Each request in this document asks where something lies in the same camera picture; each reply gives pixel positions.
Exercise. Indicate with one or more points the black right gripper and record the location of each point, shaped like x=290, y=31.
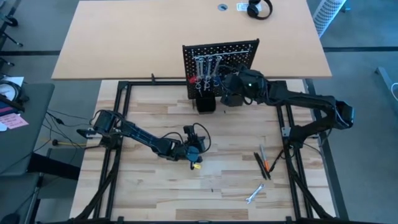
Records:
x=245, y=85

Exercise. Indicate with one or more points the white partition panel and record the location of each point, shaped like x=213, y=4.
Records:
x=326, y=12

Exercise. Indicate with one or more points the black headphones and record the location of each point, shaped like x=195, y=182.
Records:
x=253, y=11

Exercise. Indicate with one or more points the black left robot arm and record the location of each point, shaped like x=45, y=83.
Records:
x=143, y=135

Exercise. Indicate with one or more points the pink sticky notes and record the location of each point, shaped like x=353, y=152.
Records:
x=14, y=121

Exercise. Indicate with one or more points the white paper sheet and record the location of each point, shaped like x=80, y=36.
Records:
x=14, y=80

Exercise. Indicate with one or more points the grey orange utility knife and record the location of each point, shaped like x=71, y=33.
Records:
x=264, y=158

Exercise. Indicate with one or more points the beige desk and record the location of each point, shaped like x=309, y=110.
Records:
x=124, y=40

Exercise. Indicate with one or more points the white multi-hook rail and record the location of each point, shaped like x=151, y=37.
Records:
x=224, y=53

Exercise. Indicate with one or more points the yellow tag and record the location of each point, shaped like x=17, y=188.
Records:
x=196, y=166

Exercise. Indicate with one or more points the white card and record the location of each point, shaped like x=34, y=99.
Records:
x=242, y=7

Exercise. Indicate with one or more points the grey table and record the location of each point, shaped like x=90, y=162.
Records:
x=18, y=146

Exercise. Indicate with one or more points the black box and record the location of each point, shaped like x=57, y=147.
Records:
x=53, y=166

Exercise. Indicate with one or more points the black perforated pegboard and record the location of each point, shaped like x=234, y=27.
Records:
x=242, y=56

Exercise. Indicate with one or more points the black aluminium rig frame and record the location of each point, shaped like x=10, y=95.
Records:
x=155, y=83

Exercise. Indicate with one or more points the black chair base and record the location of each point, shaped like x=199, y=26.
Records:
x=11, y=21

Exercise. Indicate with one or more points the large black pegboard bin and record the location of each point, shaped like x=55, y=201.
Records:
x=206, y=105

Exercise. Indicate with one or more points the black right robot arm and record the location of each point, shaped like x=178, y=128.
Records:
x=304, y=99

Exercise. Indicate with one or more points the grey power strip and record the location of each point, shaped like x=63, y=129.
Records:
x=385, y=79

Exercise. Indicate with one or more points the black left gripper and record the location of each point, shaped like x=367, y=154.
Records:
x=194, y=144

